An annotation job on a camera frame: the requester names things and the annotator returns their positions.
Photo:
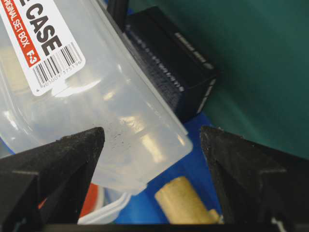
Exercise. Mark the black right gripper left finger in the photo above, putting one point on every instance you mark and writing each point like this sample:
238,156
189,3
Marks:
44,188

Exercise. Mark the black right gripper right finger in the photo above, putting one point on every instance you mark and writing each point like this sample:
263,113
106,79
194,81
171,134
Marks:
260,189

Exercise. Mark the translucent plastic tool box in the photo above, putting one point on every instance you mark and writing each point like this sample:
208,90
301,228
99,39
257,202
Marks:
143,137

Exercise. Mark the black cardboard box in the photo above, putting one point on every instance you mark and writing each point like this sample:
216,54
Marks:
179,71

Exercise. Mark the red round item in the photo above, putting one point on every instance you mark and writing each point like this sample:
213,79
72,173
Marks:
90,200

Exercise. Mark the tan cylindrical piece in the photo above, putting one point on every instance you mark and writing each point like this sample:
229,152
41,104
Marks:
181,204

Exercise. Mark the white FREE CASE label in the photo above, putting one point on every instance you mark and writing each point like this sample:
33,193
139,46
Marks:
45,47

